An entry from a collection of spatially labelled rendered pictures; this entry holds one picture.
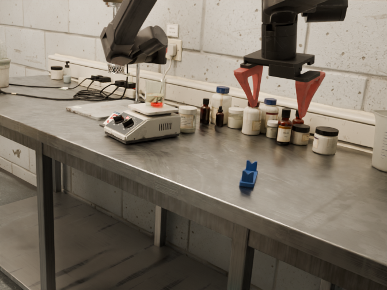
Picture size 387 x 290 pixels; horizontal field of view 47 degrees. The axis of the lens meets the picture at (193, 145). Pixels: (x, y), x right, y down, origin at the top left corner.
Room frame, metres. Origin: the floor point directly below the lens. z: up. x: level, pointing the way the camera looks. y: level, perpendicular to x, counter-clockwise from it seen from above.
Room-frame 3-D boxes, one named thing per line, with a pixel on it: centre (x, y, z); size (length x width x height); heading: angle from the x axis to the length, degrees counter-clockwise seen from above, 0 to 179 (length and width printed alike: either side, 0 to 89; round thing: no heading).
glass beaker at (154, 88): (1.35, 0.13, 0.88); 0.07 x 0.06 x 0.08; 146
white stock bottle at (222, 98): (1.56, -0.09, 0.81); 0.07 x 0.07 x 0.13
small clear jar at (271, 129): (1.40, -0.26, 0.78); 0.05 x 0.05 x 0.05
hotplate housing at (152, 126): (1.32, 0.15, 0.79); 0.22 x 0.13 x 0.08; 130
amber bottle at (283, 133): (1.34, -0.28, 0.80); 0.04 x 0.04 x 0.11
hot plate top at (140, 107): (1.34, 0.13, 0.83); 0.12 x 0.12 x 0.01; 40
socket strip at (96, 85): (2.03, 0.41, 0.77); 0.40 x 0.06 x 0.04; 51
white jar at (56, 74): (2.28, 0.73, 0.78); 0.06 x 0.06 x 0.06
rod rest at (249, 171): (0.99, -0.14, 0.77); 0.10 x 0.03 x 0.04; 168
